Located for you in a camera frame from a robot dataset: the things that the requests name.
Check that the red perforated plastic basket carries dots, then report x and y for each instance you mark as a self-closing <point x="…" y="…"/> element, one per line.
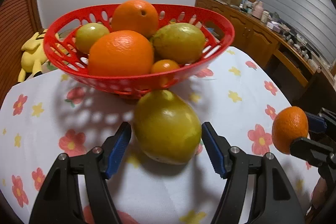
<point x="105" y="85"/>

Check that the large orange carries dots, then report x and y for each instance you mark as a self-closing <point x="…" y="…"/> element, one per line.
<point x="134" y="18"/>
<point x="120" y="53"/>

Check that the brown louvered wooden door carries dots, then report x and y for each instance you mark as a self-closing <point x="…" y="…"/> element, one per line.
<point x="15" y="29"/>

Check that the person's right hand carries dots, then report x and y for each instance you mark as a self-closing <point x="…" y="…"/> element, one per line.
<point x="318" y="195"/>

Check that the row of small bottles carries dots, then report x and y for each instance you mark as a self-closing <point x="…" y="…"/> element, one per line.
<point x="288" y="35"/>

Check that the large green lemon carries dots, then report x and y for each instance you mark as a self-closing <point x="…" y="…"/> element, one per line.
<point x="178" y="43"/>

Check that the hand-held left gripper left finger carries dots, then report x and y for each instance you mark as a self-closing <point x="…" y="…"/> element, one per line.
<point x="118" y="150"/>

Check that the pink jug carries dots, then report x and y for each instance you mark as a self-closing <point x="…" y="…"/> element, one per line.
<point x="257" y="10"/>

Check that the white floral tablecloth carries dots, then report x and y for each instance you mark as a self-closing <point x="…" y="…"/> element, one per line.
<point x="157" y="187"/>

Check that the yellow-green lemon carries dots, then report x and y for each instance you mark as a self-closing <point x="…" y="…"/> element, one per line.
<point x="166" y="129"/>

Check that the wooden cabinet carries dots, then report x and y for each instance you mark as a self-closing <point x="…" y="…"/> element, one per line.
<point x="252" y="32"/>

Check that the yellow plush toy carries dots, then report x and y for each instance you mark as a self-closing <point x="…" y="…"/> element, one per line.
<point x="31" y="56"/>

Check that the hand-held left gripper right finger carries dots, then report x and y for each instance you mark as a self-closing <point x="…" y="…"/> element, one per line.
<point x="214" y="150"/>

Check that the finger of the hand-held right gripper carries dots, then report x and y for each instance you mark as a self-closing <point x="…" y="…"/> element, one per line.
<point x="307" y="148"/>
<point x="316" y="123"/>

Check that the small tangerine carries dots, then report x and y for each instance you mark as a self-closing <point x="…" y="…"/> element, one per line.
<point x="165" y="66"/>
<point x="288" y="129"/>

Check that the round green fruit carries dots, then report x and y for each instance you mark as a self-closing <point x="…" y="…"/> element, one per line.
<point x="90" y="37"/>

